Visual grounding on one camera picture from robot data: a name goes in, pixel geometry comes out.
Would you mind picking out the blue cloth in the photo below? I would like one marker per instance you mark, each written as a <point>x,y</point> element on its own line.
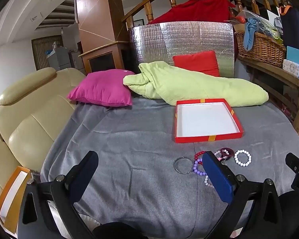
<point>250,33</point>

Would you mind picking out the wooden column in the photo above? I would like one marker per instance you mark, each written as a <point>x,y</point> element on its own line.
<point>97,12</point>

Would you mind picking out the white and blue box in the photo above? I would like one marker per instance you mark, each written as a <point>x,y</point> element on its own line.
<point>294,71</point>

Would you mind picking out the wooden cabinet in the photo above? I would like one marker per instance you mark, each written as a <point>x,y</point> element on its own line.
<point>102,59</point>

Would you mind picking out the dark hanging garment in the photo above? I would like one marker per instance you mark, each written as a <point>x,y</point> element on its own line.
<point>295,27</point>

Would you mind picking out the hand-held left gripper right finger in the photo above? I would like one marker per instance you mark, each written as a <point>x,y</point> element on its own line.
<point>216,176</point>

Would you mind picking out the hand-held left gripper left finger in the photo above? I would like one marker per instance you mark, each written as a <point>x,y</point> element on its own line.
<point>86,169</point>

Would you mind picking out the red pillow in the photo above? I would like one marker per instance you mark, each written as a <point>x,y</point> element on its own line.
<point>196,62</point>

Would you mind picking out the magenta pillow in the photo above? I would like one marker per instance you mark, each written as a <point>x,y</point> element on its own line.
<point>102,88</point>

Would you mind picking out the red cardboard box lid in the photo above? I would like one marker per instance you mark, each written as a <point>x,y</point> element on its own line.
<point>206,119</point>

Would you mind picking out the orange cardboard box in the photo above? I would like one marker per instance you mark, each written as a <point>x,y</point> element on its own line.
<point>5,219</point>

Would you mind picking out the silver bangle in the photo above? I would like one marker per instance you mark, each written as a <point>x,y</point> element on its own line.
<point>175,165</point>

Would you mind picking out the beige leather sofa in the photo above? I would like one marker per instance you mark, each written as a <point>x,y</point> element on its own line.
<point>39,119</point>

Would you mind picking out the grey refrigerator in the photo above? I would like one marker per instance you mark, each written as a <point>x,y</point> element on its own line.
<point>59,59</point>

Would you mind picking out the wicker basket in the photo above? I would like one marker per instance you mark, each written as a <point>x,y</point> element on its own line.
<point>261,47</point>

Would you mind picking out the red blanket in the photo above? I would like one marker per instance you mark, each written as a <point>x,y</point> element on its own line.
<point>196,11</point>

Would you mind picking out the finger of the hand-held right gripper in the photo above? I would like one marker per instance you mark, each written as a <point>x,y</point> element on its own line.
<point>295,161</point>

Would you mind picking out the light green quilt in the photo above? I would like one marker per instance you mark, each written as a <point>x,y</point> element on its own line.
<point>189,87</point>

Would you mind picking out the wooden stair railing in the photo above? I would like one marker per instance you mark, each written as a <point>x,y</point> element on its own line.
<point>149,2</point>

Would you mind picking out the silver foil insulation board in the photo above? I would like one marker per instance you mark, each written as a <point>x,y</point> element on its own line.
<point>184,39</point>

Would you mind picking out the grey blanket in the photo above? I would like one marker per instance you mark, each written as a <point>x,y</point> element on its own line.
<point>139,142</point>

